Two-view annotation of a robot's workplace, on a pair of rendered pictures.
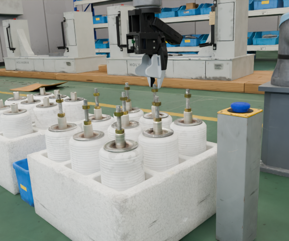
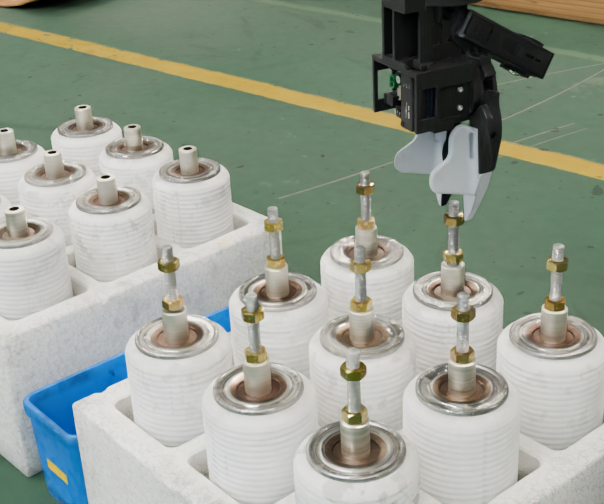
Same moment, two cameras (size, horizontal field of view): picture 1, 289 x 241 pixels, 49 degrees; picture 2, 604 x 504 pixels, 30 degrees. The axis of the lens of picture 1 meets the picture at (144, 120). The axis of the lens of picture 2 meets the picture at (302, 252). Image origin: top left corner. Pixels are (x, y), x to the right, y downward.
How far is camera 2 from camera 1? 0.29 m
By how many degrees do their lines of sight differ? 12
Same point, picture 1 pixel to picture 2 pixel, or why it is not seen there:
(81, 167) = (239, 481)
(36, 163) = (102, 437)
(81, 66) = not seen: outside the picture
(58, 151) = (166, 413)
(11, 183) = (18, 446)
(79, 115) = (206, 223)
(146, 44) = (437, 104)
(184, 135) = (541, 385)
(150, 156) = (437, 464)
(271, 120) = not seen: outside the picture
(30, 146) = (69, 341)
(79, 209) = not seen: outside the picture
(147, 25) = (440, 37)
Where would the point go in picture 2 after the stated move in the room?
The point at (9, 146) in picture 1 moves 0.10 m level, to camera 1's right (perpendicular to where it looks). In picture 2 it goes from (12, 349) to (105, 348)
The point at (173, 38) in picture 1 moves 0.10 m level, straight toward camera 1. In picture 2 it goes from (524, 66) to (525, 104)
